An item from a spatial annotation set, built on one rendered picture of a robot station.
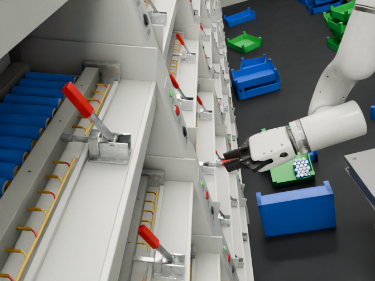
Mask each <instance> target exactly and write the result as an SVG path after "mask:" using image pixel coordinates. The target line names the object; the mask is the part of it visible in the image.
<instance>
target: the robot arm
mask: <svg viewBox="0 0 375 281"><path fill-rule="evenodd" d="M374 72H375V0H356V2H355V5H354V7H353V10H352V12H351V15H350V17H349V21H348V23H347V26H346V29H345V31H344V35H343V38H342V40H341V43H340V46H339V48H338V52H337V53H336V56H335V58H334V60H333V61H332V62H331V63H330V64H329V65H328V66H327V67H326V69H325V70H324V71H323V73H322V75H321V77H320V79H319V81H318V83H317V85H316V88H315V91H314V94H313V96H312V99H311V102H310V106H309V111H308V116H306V117H304V118H301V119H299V120H295V121H293V122H290V123H289V125H290V127H289V128H288V126H285V127H279V128H275V129H270V130H267V131H264V132H261V133H258V134H255V135H253V136H251V137H248V138H247V139H246V141H245V142H244V143H243V144H242V145H241V146H239V147H238V148H237V149H234V150H231V151H229V152H225V153H223V157H224V158H225V160H228V159H231V160H229V161H226V162H224V167H225V168H226V170H227V172H231V171H235V170H237V169H240V168H243V169H246V168H247V169H250V170H251V171H252V172H254V173H255V172H257V171H258V172H263V171H266V170H269V169H272V168H275V167H277V166H280V165H282V164H284V163H286V162H288V161H290V160H292V159H294V158H295V157H296V155H298V154H297V153H298V152H300V154H301V156H302V155H305V154H308V153H311V152H314V151H317V150H320V149H323V148H326V147H329V146H332V145H335V144H338V143H341V142H345V141H348V140H350V139H353V138H356V137H360V136H362V135H365V134H366V133H367V124H366V120H365V118H364V115H363V113H362V111H361V109H360V107H359V105H358V104H357V103H356V102H355V101H354V100H351V101H348V102H346V103H344V102H345V100H346V98H347V96H348V94H349V93H350V91H351V90H352V88H353V86H354V85H355V84H356V83H357V82H358V81H359V80H363V79H366V78H368V77H370V76H371V75H372V74H373V73H374ZM241 156H242V157H241ZM243 156H245V157H243ZM249 159H250V160H251V162H250V161H247V160H249Z"/></svg>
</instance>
